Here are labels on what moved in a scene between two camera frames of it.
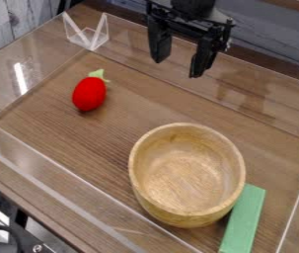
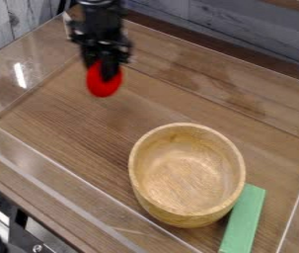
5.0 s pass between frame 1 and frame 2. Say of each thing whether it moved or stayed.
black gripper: moved
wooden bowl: stayed
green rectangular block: stayed
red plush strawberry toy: moved
